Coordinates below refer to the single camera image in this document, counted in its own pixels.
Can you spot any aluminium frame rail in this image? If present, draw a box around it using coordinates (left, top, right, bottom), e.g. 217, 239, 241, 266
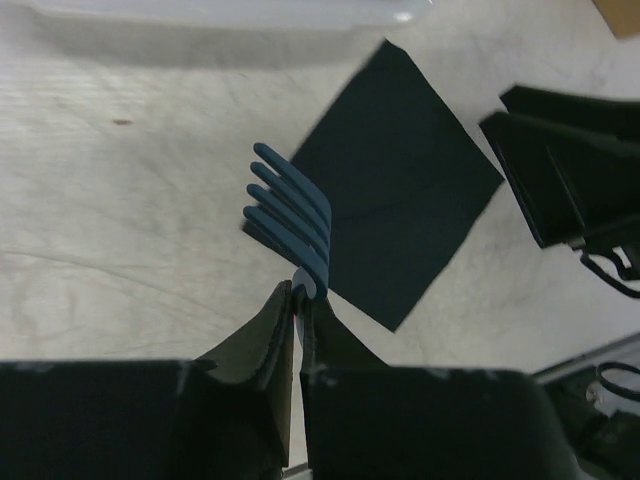
532, 333, 640, 384

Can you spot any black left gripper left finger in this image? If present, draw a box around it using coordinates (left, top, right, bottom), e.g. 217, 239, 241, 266
1, 281, 293, 479

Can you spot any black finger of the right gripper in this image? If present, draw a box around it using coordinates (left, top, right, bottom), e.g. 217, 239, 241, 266
480, 85, 639, 248

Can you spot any white perforated plastic basket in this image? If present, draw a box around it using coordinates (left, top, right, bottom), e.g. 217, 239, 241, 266
23, 0, 434, 31

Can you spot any blue plastic fork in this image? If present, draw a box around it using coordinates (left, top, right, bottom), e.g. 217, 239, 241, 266
243, 143, 332, 301

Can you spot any brown cardboard napkin box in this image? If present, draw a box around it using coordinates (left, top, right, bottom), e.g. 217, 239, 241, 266
593, 0, 640, 39

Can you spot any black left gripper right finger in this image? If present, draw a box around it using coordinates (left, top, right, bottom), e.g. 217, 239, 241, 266
298, 300, 579, 479

